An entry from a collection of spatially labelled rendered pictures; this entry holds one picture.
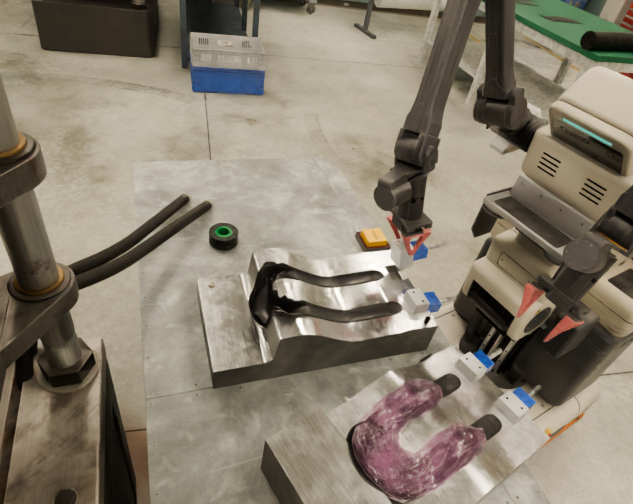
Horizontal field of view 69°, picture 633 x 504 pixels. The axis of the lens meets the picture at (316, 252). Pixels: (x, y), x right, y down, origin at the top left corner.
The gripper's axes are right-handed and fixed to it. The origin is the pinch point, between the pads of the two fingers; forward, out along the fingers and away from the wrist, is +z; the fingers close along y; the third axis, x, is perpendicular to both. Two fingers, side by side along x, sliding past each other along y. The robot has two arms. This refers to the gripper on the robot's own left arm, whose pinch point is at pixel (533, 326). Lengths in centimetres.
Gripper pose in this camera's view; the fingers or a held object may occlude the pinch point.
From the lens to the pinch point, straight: 104.0
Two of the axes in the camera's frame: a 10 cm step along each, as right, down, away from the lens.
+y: 5.3, 6.1, -5.9
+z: -5.0, 7.8, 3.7
